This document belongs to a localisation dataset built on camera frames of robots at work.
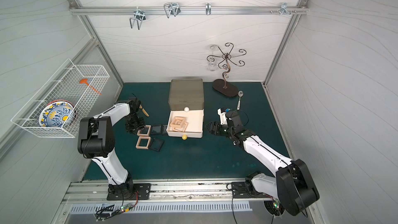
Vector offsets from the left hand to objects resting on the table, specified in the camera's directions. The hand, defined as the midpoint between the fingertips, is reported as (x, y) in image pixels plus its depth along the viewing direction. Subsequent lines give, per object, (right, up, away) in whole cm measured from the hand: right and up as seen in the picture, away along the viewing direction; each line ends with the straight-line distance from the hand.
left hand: (140, 131), depth 92 cm
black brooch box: (+9, 0, +4) cm, 10 cm away
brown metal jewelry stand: (+54, +29, +23) cm, 65 cm away
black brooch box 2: (+14, +1, +3) cm, 14 cm away
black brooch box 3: (+11, -7, -4) cm, 13 cm away
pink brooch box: (+24, +6, -4) cm, 25 cm away
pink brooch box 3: (0, -2, +1) cm, 2 cm away
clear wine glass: (+44, +42, -2) cm, 61 cm away
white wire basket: (-25, +21, -21) cm, 39 cm away
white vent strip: (+18, -30, -22) cm, 42 cm away
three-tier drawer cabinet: (+29, +15, -8) cm, 33 cm away
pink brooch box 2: (+27, +3, -6) cm, 28 cm away
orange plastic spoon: (-23, +29, -14) cm, 40 cm away
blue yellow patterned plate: (-21, +14, -30) cm, 39 cm away
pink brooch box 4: (+4, -6, -4) cm, 8 cm away
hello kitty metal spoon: (+67, +23, +22) cm, 74 cm away
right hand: (+43, +5, -8) cm, 44 cm away
